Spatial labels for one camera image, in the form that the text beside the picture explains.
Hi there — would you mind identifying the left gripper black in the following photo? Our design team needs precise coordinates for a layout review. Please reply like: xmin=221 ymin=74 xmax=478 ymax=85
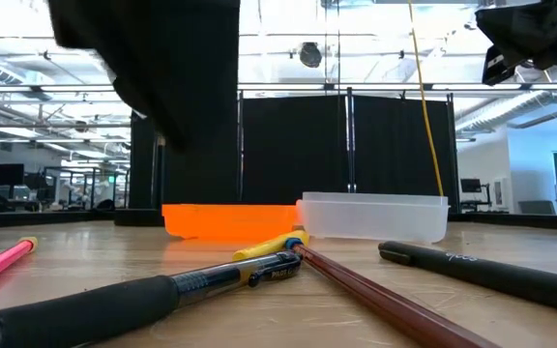
xmin=48 ymin=0 xmax=241 ymax=154

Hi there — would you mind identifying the yellow highlighter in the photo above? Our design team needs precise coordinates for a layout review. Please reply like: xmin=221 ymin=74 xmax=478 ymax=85
xmin=232 ymin=229 xmax=310 ymax=262

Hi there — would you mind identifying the black grip gel pen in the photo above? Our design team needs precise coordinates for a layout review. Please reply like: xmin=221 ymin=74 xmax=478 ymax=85
xmin=0 ymin=249 xmax=304 ymax=348

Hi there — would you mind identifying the matte black marker pen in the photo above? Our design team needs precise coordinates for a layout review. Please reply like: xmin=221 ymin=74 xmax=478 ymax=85
xmin=378 ymin=240 xmax=557 ymax=319

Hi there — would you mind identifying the brown pencil with blue eraser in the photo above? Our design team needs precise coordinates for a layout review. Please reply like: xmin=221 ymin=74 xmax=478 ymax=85
xmin=285 ymin=237 xmax=502 ymax=348

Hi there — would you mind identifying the orange plastic box lid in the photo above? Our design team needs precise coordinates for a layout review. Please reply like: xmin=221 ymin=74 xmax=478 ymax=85
xmin=161 ymin=203 xmax=302 ymax=243

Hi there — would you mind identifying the clear plastic supply box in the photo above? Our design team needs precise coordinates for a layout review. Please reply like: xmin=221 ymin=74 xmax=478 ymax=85
xmin=296 ymin=191 xmax=451 ymax=244

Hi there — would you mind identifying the black fabric partition panel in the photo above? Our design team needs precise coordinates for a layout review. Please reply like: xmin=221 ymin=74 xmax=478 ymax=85
xmin=353 ymin=94 xmax=459 ymax=215
xmin=130 ymin=108 xmax=241 ymax=210
xmin=242 ymin=94 xmax=352 ymax=205

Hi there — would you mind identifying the grey chair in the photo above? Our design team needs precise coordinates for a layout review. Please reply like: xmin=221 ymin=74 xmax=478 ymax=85
xmin=518 ymin=200 xmax=557 ymax=217

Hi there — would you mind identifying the metal frame crossbeam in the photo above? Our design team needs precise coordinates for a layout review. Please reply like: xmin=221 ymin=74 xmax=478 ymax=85
xmin=0 ymin=81 xmax=557 ymax=94

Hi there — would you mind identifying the yellow hanging cable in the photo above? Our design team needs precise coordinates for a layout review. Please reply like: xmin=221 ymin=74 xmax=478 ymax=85
xmin=407 ymin=0 xmax=447 ymax=197

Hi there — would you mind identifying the black hanging cable reel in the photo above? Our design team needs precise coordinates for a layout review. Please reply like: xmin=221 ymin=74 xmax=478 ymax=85
xmin=299 ymin=42 xmax=323 ymax=69

